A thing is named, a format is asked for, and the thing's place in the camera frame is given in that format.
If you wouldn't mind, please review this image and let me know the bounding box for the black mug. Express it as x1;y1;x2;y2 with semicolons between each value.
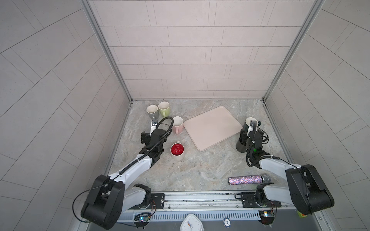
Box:
236;138;248;153

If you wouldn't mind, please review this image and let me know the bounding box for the dark green mug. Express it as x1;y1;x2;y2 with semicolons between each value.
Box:
241;117;261;134

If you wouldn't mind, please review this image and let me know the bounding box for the white mug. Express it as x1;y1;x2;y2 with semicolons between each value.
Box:
170;141;185;161

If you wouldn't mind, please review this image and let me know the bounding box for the pink mug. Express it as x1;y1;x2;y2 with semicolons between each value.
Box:
172;116;184;134

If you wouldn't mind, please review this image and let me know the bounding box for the grey mug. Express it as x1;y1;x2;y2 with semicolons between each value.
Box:
146;105;160;120

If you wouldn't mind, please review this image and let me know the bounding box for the light green mug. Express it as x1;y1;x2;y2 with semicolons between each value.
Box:
158;101;171;117

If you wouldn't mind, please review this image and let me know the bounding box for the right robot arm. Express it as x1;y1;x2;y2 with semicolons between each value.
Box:
236;117;335;215

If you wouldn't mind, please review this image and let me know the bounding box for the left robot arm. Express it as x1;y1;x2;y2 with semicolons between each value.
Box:
80;129;171;230

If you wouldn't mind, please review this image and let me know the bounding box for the glittery cylindrical bottle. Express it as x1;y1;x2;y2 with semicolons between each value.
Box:
228;174;271;185

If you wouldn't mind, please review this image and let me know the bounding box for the pink plastic tray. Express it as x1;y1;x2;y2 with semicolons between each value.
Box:
184;106;242;151

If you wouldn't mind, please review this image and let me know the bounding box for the right circuit board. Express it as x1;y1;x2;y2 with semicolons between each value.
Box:
259;210;275;225

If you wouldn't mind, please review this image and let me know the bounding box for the circuit board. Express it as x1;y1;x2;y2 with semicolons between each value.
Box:
259;210;275;225
134;213;151;227

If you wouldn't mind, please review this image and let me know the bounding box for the left circuit board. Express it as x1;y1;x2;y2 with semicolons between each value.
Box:
134;213;151;227

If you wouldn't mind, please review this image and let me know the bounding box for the round blue badge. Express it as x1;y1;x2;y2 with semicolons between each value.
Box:
223;218;231;228

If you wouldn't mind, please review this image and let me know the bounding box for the white kitchen timer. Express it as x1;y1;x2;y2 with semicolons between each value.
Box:
180;214;204;231

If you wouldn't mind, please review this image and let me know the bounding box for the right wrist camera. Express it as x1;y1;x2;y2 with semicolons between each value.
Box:
249;120;258;137

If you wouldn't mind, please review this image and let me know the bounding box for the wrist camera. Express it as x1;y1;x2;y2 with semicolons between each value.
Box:
249;120;258;137
150;119;158;135

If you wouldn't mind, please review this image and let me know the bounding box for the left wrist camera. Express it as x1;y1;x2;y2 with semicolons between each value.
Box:
150;119;158;135

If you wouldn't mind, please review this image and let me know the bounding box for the right corrugated cable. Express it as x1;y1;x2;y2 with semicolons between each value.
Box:
245;144;281;168

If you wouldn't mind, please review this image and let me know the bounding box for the corrugated cable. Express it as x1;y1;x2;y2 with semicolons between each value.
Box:
118;116;174;175
245;144;281;168

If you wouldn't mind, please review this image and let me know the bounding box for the left corrugated cable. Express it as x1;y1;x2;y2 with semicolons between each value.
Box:
118;116;174;175

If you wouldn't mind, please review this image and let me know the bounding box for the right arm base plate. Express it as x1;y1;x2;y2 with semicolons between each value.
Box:
234;192;282;208

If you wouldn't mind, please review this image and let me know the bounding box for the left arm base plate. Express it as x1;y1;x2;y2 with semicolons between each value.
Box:
131;193;165;210

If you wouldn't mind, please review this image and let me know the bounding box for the aluminium mounting rail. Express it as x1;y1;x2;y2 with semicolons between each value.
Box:
80;189;323;213

